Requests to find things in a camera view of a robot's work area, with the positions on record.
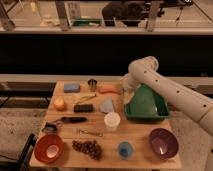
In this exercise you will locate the white paper cup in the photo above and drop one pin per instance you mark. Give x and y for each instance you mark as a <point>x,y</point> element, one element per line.
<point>112,121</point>

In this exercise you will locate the orange bowl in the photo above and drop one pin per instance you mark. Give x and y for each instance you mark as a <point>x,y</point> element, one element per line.
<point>48,148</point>

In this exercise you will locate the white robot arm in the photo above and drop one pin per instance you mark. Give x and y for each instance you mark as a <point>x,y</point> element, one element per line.
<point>195,105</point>

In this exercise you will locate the orange fruit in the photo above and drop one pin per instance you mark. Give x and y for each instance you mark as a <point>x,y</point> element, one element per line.
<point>59,104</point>

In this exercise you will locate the small metal cup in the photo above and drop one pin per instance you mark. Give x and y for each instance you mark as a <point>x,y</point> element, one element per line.
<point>92,83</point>

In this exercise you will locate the blue sponge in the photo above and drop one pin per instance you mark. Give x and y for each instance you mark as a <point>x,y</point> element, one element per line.
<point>72,87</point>

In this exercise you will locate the bunch of dark grapes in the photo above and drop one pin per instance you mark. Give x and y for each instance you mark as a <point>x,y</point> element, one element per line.
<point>91,148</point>

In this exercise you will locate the blue plastic cup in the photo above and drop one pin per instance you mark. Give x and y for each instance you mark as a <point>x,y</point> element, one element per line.
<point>125,150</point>

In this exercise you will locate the black rectangular block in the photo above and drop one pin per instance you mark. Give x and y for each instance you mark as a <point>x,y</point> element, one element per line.
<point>83,108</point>

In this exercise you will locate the black handled tool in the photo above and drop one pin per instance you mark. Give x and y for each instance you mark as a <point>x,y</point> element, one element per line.
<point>70,120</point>

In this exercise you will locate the purple bowl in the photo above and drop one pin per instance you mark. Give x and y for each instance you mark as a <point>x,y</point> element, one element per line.
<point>163,143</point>

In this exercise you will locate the black chair frame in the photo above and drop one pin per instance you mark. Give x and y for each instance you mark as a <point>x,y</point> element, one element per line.
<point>11,164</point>

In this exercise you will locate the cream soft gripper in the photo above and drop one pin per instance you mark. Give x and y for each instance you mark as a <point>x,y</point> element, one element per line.
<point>128,95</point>

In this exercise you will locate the yellow banana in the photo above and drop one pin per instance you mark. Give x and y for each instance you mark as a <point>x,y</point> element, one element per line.
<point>84,97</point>

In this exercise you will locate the green plastic tray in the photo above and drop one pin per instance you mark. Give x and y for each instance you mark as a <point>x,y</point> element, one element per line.
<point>146,105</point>

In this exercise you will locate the metal key tool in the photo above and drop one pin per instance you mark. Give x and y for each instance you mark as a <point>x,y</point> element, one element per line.
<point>80,131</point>

